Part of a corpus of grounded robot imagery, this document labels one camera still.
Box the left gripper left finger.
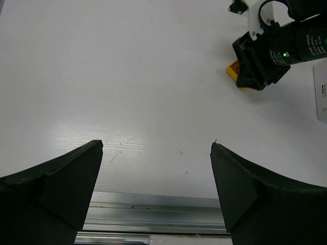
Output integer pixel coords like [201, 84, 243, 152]
[1, 140, 103, 244]

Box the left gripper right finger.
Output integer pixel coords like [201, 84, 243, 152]
[210, 143, 326, 244]

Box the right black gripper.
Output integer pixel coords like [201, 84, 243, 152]
[232, 15, 326, 91]

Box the orange lego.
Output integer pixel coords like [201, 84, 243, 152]
[225, 60, 239, 83]

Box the white divided container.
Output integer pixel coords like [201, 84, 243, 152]
[313, 59, 327, 123]

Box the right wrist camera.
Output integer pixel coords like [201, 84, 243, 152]
[228, 1, 294, 45]

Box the aluminium front rail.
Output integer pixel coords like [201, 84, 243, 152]
[75, 191, 231, 244]

